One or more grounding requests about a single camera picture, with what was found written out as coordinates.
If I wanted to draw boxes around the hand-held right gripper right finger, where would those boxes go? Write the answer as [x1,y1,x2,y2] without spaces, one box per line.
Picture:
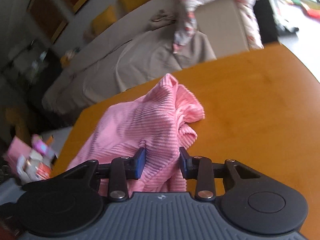
[179,146,262,202]

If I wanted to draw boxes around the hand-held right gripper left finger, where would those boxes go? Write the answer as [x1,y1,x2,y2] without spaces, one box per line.
[62,147,147,202]

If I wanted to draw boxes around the pink ribbed garment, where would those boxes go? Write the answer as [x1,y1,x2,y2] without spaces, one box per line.
[66,73,206,197]

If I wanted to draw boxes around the magenta small packet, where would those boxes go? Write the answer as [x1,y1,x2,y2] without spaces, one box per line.
[31,134,54,158]

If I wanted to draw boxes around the beige covered sofa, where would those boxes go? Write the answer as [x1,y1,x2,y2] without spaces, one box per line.
[41,0,218,115]

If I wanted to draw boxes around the white and orange boxes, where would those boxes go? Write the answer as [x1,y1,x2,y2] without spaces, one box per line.
[17,152,53,183]

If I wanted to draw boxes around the yellow plush toy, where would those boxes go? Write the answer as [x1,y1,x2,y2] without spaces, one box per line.
[60,49,79,67]

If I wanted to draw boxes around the mustard yellow cloth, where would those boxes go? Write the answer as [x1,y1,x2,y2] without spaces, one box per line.
[4,106,30,143]

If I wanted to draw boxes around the black glass cabinet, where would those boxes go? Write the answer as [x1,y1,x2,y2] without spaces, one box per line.
[0,39,63,130]

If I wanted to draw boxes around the beige chair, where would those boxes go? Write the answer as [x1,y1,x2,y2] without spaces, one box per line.
[194,0,250,55]

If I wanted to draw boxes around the crumpled grey cloth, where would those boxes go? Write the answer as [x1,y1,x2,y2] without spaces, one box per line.
[149,9,177,27]

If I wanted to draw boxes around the white floor cleaner with dock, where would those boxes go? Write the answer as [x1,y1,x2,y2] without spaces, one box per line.
[275,17,299,34]

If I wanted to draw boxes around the red basin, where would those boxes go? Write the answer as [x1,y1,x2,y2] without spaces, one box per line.
[304,6,320,18]

